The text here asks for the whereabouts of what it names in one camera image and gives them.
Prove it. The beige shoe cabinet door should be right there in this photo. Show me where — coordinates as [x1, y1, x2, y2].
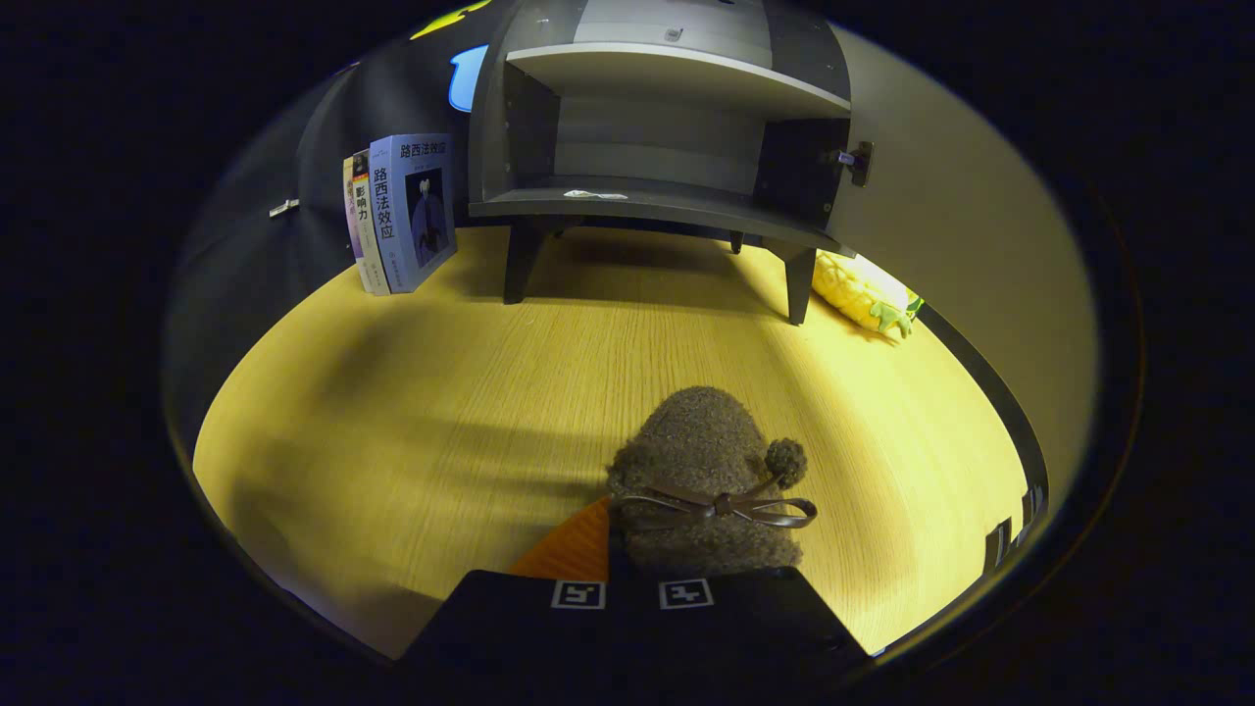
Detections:
[831, 25, 1101, 550]

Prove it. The dark grey shoe cabinet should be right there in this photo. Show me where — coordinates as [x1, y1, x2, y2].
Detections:
[469, 0, 876, 328]

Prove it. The yellow plush toy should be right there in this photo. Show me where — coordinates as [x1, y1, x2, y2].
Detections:
[812, 250, 925, 342]

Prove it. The brown fuzzy shoe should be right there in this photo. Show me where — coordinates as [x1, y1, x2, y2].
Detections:
[606, 385, 820, 580]

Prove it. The black backdrop cloth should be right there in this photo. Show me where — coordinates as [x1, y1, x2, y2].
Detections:
[162, 0, 491, 462]

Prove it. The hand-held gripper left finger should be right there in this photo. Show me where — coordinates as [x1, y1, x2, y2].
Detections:
[402, 495, 636, 670]

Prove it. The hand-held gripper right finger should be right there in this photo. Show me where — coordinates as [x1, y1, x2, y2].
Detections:
[632, 567, 874, 674]

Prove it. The pale yellow book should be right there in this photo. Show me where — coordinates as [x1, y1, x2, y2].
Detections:
[342, 157, 369, 291]

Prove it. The blue cover book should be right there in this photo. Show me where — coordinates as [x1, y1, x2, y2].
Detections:
[370, 133, 458, 295]

